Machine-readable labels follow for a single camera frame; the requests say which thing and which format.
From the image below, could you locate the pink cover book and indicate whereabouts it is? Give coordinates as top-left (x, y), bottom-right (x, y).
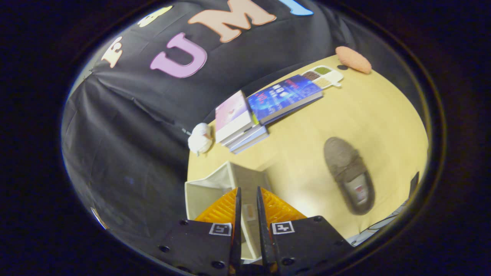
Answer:
top-left (214, 90), bottom-right (254, 145)

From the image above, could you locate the white plush toy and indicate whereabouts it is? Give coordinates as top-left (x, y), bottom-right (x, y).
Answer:
top-left (187, 123), bottom-right (214, 156)

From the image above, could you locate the white divided grain dish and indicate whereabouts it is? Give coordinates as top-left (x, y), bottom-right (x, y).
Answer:
top-left (302, 65), bottom-right (344, 90)

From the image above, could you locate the grey fabric storage box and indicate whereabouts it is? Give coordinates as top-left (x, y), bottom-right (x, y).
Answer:
top-left (185, 161), bottom-right (274, 265)

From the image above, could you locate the black backdrop cloth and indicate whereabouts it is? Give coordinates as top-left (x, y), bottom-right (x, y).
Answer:
top-left (61, 0), bottom-right (348, 250)

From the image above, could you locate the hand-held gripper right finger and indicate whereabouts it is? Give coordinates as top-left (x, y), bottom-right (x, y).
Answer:
top-left (257, 187), bottom-right (354, 276)

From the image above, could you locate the blue cover book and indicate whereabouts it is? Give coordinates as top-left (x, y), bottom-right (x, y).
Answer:
top-left (247, 74), bottom-right (324, 125)

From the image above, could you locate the brown fuzzy slipper shoe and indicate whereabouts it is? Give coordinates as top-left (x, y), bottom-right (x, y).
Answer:
top-left (323, 137), bottom-right (376, 215)

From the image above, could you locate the dark panel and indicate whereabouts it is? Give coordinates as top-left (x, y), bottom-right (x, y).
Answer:
top-left (408, 171), bottom-right (420, 200)

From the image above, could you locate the orange fuzzy oval pad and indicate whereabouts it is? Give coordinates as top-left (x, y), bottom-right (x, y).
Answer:
top-left (335, 46), bottom-right (372, 74)

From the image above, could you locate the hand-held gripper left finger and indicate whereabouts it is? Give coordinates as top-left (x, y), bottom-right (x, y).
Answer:
top-left (158, 187), bottom-right (242, 276)

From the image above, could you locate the blue-grey book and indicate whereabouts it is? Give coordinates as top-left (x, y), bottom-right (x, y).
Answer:
top-left (230, 132), bottom-right (270, 154)
top-left (224, 123), bottom-right (267, 149)

